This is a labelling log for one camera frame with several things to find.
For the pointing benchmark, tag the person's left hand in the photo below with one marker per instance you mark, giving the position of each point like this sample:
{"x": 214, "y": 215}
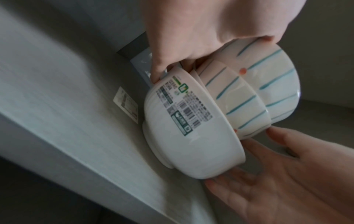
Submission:
{"x": 210, "y": 26}

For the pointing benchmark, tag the person's right hand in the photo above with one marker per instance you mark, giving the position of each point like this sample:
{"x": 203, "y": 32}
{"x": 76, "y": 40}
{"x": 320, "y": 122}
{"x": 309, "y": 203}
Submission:
{"x": 298, "y": 186}

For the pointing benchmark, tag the small blue striped bowl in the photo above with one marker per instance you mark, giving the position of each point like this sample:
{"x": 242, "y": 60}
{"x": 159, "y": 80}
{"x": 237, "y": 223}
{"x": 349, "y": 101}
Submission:
{"x": 235, "y": 98}

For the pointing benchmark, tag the large blue striped bowl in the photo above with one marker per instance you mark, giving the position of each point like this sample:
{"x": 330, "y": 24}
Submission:
{"x": 276, "y": 76}

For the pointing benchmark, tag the white bowl with printed label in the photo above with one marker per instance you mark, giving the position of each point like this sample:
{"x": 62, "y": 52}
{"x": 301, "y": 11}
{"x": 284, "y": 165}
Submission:
{"x": 193, "y": 142}

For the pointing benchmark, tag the pale blue plastic packet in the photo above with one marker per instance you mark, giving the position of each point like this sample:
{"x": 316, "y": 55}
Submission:
{"x": 142, "y": 65}

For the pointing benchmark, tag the dark grey flat box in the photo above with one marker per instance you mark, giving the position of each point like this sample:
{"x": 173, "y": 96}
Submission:
{"x": 134, "y": 49}

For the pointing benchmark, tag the white paper sticker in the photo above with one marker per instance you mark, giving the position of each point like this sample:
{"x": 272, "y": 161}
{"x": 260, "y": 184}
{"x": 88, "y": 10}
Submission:
{"x": 125, "y": 104}

